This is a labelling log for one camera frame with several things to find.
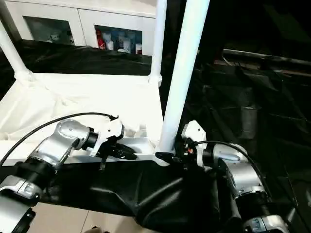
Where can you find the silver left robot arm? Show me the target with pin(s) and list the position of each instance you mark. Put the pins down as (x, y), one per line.
(60, 140)

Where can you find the white glass-door cabinet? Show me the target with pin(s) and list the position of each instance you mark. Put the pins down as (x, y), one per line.
(82, 14)

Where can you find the black work mat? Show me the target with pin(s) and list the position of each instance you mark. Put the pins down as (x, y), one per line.
(218, 97)

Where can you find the white plastic table top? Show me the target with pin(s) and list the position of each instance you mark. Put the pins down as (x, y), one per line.
(85, 97)

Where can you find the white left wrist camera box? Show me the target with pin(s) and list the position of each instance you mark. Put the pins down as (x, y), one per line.
(111, 131)

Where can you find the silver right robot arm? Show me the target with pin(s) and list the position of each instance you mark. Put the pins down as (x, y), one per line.
(243, 174)

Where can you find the black robot foot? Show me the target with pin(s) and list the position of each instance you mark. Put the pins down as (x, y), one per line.
(96, 230)

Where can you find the black piano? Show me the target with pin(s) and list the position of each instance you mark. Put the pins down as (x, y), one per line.
(267, 21)

